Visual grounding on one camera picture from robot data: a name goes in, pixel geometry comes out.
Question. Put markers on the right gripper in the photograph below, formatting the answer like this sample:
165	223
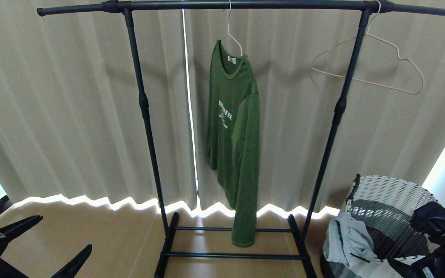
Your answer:
439	266

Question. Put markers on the pale grey garment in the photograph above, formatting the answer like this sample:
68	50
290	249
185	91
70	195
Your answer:
350	239

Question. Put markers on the green printed shirt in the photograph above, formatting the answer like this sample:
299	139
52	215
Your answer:
238	154

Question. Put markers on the pink clothes hanger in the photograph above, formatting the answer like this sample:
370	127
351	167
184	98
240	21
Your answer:
228	31
400	58

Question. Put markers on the white laundry basket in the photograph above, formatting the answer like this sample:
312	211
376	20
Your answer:
384	193

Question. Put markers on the black clothes rack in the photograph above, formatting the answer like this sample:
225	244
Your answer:
245	4

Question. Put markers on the beige curtain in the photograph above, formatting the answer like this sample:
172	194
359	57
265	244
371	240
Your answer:
72	96

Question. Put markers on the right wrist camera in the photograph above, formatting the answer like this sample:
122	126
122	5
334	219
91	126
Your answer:
435	218

